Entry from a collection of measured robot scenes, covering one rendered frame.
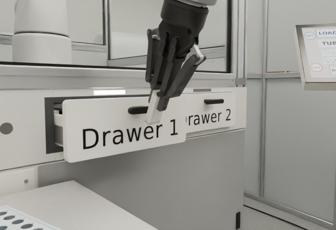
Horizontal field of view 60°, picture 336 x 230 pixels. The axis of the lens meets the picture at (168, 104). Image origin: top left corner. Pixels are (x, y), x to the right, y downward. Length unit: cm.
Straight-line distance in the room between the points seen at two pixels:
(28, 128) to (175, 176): 42
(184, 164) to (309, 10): 168
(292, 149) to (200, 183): 148
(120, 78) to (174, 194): 37
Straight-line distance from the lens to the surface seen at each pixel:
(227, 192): 105
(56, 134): 62
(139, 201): 78
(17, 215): 42
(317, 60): 121
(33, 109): 61
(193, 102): 83
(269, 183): 251
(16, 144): 61
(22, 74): 60
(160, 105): 54
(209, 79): 91
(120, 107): 58
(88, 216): 47
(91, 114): 55
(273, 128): 240
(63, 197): 56
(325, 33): 133
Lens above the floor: 96
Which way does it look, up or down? 4 degrees down
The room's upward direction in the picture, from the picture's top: straight up
